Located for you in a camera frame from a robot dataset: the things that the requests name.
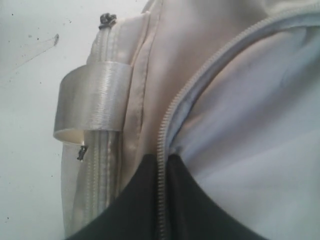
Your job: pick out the beige fabric duffel bag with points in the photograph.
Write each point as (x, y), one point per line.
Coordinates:
(230, 86)

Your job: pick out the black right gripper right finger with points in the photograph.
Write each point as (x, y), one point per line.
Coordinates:
(191, 213)

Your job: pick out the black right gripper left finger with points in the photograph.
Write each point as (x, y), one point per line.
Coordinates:
(132, 216)

